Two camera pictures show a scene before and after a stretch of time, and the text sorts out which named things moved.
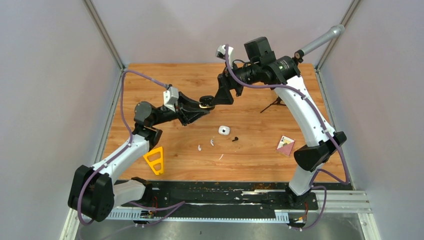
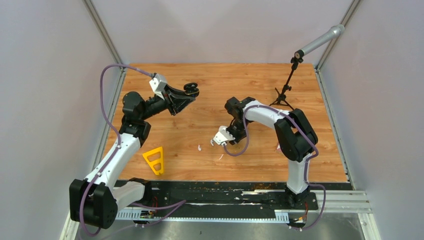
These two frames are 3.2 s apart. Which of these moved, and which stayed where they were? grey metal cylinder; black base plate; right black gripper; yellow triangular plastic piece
Moved: right black gripper
Stayed: yellow triangular plastic piece; grey metal cylinder; black base plate
